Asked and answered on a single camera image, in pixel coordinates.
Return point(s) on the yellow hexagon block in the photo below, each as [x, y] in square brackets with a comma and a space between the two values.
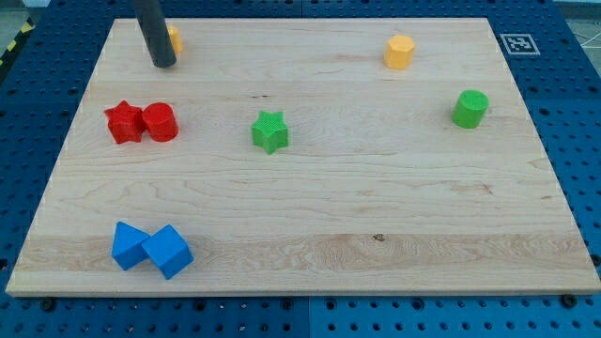
[399, 52]

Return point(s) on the yellow heart block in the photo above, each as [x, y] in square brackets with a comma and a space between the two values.
[175, 37]

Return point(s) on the light wooden board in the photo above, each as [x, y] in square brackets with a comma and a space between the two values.
[379, 192]

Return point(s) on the green star block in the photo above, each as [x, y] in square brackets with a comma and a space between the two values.
[270, 131]

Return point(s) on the red cylinder block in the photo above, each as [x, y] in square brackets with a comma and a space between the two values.
[160, 122]

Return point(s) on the blue cube block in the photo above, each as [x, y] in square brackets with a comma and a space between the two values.
[169, 251]

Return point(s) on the red star block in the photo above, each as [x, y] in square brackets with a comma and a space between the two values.
[125, 123]

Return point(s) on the green cylinder block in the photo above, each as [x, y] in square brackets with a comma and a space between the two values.
[470, 109]

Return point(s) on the blue triangle block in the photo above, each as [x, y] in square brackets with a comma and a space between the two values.
[127, 248]

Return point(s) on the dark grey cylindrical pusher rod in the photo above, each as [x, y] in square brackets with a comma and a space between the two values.
[151, 20]

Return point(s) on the white fiducial marker tag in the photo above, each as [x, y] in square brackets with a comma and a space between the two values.
[519, 44]

